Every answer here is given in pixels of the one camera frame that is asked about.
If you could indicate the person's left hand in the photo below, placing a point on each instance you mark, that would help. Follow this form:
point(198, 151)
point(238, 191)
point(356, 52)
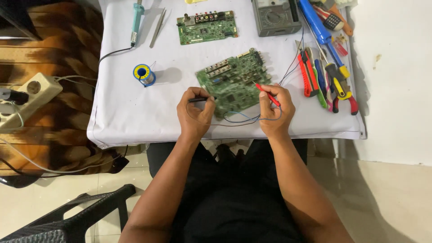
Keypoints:
point(192, 116)

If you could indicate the person's right hand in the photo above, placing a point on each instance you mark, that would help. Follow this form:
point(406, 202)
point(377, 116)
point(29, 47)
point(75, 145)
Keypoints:
point(278, 114)

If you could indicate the black multimeter probe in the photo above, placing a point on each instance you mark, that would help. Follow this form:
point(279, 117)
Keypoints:
point(202, 99)

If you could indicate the red multimeter probe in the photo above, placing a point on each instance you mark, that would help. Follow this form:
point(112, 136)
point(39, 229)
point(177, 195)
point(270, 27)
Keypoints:
point(268, 94)

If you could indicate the red utility knife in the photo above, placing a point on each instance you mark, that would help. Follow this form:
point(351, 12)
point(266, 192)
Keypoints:
point(308, 76)

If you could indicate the large green circuit board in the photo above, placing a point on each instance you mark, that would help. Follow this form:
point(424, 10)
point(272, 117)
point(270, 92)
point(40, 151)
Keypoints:
point(236, 84)

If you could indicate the white table cloth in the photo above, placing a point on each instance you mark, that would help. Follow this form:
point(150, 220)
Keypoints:
point(135, 108)

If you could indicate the yellow black pliers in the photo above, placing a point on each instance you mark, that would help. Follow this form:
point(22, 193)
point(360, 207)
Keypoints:
point(339, 82)

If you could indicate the small green circuit board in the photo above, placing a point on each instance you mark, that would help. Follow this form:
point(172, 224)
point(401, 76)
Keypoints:
point(207, 30)

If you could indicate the small red clear tool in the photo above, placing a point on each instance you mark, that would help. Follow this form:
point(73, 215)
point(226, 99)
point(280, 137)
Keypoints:
point(340, 49)

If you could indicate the blue desoldering pump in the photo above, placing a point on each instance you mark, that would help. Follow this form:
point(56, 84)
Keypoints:
point(320, 32)

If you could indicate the metal tweezers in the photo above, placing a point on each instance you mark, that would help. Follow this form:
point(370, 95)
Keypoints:
point(157, 28)

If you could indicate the person's black clothing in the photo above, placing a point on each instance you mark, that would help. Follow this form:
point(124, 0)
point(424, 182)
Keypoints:
point(233, 202)

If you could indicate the grey analog multimeter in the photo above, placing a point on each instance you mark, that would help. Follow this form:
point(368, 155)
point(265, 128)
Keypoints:
point(275, 17)

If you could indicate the teal soldering iron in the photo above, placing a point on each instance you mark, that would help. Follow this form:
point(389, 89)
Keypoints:
point(136, 20)

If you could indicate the yellow paper piece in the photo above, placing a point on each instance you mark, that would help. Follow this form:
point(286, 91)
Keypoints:
point(195, 1)

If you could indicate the brown patterned blanket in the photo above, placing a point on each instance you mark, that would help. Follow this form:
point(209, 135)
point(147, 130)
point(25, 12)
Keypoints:
point(67, 111)

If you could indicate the beige power strip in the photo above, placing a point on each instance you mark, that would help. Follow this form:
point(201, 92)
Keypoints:
point(37, 94)

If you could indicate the black plastic chair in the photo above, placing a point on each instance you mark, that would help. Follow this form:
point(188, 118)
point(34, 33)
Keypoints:
point(67, 222)

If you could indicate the black power plug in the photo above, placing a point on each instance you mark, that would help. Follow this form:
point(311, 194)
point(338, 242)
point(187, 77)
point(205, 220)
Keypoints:
point(15, 96)

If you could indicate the dark wooden furniture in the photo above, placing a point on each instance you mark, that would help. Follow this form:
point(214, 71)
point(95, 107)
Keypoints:
point(17, 17)

